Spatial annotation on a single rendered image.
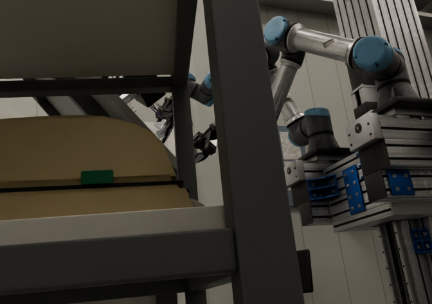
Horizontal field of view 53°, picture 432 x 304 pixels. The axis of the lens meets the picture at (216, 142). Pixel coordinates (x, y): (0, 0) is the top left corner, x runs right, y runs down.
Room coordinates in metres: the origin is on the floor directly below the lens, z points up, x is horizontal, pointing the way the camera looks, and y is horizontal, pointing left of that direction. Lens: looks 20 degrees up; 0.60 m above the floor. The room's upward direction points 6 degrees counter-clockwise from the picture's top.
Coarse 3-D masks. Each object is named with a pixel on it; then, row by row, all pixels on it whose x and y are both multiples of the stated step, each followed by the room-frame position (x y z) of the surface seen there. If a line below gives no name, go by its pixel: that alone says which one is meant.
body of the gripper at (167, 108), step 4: (168, 100) 1.79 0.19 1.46; (164, 104) 1.80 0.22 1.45; (168, 104) 1.79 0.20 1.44; (164, 108) 1.76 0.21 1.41; (168, 108) 1.79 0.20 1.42; (172, 108) 1.78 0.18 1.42; (160, 112) 1.76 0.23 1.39; (164, 112) 1.77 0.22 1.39; (168, 112) 1.77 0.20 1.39; (172, 112) 1.76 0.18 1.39; (156, 116) 1.77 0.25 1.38; (160, 116) 1.76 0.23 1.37; (164, 116) 1.76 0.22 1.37; (172, 116) 1.76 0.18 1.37; (160, 120) 1.81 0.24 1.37; (172, 120) 1.77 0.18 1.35; (172, 124) 1.80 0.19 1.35
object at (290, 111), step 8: (272, 64) 1.92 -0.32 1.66; (272, 72) 1.94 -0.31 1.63; (272, 80) 1.95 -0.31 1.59; (288, 96) 1.97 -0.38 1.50; (288, 104) 1.97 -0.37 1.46; (288, 112) 1.98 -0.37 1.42; (296, 112) 1.98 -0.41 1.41; (288, 120) 2.00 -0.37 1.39; (296, 120) 1.97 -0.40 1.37; (288, 128) 2.02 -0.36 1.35; (296, 128) 1.98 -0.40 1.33; (288, 136) 2.07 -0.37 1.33; (296, 136) 2.00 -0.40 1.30; (304, 136) 1.97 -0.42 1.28; (296, 144) 2.05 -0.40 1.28; (304, 144) 2.04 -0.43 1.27
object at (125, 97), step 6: (120, 96) 1.02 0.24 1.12; (126, 96) 1.01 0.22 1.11; (132, 96) 1.03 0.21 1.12; (138, 96) 1.04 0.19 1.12; (144, 96) 1.02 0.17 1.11; (150, 96) 1.03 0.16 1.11; (156, 96) 1.05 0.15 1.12; (162, 96) 1.06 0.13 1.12; (126, 102) 1.03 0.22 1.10; (144, 102) 1.04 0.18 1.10; (150, 102) 1.05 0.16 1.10
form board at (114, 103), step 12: (48, 96) 1.68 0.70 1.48; (60, 96) 1.40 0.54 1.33; (96, 96) 0.95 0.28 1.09; (108, 96) 0.86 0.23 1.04; (60, 108) 1.63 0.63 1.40; (72, 108) 1.39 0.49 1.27; (108, 108) 0.94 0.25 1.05; (120, 108) 0.86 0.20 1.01; (132, 120) 0.86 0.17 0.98; (168, 156) 0.87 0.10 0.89
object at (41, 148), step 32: (0, 128) 0.51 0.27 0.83; (32, 128) 0.51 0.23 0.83; (64, 128) 0.52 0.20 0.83; (96, 128) 0.53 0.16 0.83; (128, 128) 0.54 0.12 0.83; (0, 160) 0.51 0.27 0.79; (32, 160) 0.51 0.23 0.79; (64, 160) 0.52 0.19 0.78; (96, 160) 0.53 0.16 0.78; (128, 160) 0.54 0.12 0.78; (160, 160) 0.55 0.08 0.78; (0, 192) 0.51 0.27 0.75; (32, 192) 0.52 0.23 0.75; (64, 192) 0.53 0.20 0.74; (96, 192) 0.53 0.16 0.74; (128, 192) 0.54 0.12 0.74; (160, 192) 0.55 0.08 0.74
